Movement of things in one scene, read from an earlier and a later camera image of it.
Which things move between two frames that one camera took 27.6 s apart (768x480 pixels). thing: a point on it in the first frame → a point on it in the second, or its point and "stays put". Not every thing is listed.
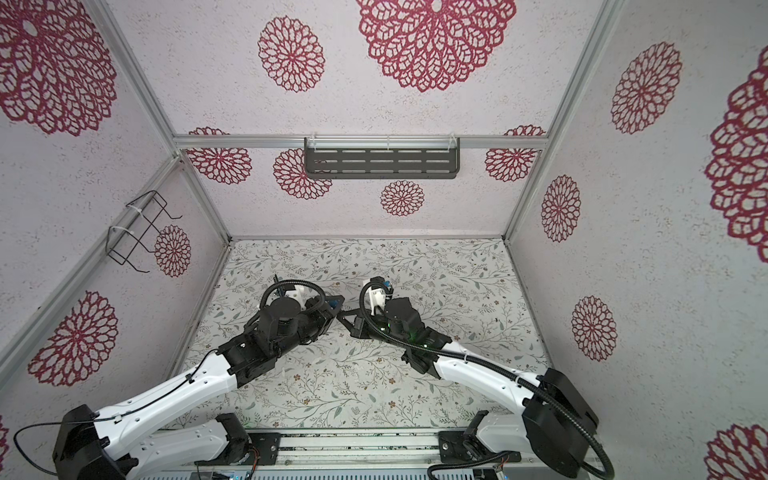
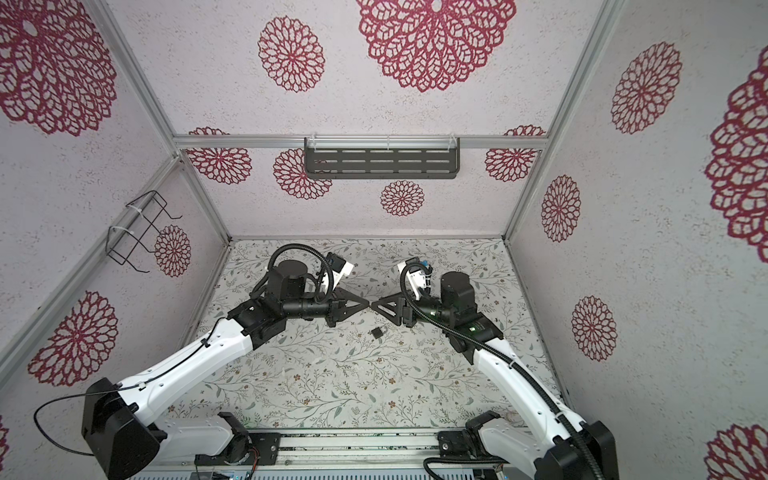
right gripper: x=355 y=329 → x=408 y=313
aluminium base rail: x=357 y=448 stays put
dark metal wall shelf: x=370 y=157 stays put
